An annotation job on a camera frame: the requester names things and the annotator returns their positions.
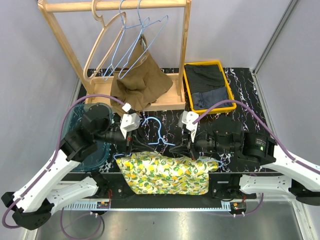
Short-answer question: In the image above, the wooden clothes rack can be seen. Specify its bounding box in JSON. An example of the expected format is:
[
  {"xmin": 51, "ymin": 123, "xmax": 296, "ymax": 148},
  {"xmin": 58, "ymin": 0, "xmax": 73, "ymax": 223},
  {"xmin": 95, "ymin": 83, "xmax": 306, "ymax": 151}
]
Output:
[{"xmin": 37, "ymin": 0, "xmax": 192, "ymax": 111}]

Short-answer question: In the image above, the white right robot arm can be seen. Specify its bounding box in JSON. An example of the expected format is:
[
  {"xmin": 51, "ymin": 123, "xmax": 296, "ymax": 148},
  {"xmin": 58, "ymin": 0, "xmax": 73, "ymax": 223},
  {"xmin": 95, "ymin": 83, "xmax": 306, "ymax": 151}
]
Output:
[{"xmin": 170, "ymin": 116, "xmax": 320, "ymax": 206}]

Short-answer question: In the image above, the teal plastic basket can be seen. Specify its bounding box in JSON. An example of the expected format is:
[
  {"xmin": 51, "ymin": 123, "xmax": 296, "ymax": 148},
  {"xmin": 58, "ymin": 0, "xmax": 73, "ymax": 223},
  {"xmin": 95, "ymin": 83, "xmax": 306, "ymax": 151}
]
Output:
[{"xmin": 60, "ymin": 103, "xmax": 112, "ymax": 173}]

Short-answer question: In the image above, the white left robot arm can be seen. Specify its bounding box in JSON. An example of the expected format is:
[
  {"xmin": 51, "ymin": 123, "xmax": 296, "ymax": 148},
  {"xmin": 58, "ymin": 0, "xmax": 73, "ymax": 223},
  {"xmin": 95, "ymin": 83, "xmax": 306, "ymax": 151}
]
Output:
[{"xmin": 1, "ymin": 103, "xmax": 141, "ymax": 230}]

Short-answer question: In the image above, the yellow plastic tray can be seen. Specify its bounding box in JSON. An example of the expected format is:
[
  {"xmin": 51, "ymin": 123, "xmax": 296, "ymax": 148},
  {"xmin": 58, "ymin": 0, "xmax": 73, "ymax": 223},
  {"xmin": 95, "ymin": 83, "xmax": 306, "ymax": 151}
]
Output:
[{"xmin": 183, "ymin": 60, "xmax": 235, "ymax": 115}]

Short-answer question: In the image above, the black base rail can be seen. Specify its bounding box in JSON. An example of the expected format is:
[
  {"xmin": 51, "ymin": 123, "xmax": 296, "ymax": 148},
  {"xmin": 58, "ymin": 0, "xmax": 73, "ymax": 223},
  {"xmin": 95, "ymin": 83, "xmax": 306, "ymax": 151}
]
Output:
[{"xmin": 79, "ymin": 171, "xmax": 258, "ymax": 210}]

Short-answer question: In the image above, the blue wire hanger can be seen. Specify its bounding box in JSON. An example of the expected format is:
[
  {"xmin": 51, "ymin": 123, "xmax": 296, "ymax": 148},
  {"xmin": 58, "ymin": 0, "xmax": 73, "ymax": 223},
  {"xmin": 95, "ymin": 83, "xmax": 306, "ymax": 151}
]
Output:
[
  {"xmin": 102, "ymin": 0, "xmax": 156, "ymax": 81},
  {"xmin": 113, "ymin": 116, "xmax": 224, "ymax": 169},
  {"xmin": 118, "ymin": 0, "xmax": 169, "ymax": 80}
]

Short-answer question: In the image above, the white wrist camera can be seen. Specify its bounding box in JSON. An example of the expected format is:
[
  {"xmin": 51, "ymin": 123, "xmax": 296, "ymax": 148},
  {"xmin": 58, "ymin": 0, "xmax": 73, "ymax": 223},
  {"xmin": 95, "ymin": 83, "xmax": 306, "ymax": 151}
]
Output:
[
  {"xmin": 178, "ymin": 110, "xmax": 199, "ymax": 142},
  {"xmin": 120, "ymin": 103, "xmax": 141, "ymax": 139}
]

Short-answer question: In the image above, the wooden hanger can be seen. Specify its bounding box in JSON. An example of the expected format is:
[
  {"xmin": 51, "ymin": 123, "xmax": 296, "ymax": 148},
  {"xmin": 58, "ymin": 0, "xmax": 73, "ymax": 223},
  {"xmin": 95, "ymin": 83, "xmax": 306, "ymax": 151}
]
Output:
[{"xmin": 82, "ymin": 0, "xmax": 128, "ymax": 81}]

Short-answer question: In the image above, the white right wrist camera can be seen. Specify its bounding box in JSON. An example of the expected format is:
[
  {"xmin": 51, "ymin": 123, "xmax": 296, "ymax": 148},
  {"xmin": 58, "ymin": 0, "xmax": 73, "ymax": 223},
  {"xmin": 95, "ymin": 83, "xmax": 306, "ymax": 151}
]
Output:
[{"xmin": 178, "ymin": 110, "xmax": 199, "ymax": 142}]

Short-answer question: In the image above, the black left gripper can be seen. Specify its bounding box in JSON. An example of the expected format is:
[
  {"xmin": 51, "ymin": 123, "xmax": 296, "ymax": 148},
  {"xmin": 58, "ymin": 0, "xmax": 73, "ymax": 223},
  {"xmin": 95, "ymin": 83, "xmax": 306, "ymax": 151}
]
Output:
[{"xmin": 95, "ymin": 124, "xmax": 156, "ymax": 155}]

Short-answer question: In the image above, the tan brown skirt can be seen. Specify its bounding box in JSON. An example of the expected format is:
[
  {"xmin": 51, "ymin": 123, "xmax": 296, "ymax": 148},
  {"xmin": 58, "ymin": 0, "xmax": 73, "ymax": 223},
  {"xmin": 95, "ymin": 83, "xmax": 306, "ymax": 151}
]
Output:
[{"xmin": 110, "ymin": 45, "xmax": 173, "ymax": 111}]

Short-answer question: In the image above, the yellow floral cloth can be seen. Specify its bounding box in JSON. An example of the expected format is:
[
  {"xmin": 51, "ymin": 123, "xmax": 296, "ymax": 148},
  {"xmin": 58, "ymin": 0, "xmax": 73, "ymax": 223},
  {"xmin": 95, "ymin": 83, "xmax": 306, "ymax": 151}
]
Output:
[{"xmin": 115, "ymin": 151, "xmax": 222, "ymax": 196}]

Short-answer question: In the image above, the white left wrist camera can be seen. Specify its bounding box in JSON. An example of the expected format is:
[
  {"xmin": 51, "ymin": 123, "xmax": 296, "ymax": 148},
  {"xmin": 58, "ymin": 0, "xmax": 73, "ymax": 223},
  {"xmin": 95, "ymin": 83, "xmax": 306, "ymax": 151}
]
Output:
[{"xmin": 120, "ymin": 103, "xmax": 141, "ymax": 139}]

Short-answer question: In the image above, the black striped garment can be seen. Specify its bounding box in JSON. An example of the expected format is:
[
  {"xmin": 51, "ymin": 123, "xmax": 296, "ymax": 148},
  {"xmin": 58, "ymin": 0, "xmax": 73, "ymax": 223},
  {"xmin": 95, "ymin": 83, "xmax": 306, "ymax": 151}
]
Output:
[{"xmin": 184, "ymin": 64, "xmax": 225, "ymax": 94}]

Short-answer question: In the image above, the dark blue garment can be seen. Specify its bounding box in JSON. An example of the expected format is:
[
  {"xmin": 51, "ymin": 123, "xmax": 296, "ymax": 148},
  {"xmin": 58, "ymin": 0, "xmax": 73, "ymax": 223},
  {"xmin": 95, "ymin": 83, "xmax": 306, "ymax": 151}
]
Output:
[{"xmin": 191, "ymin": 87, "xmax": 229, "ymax": 110}]

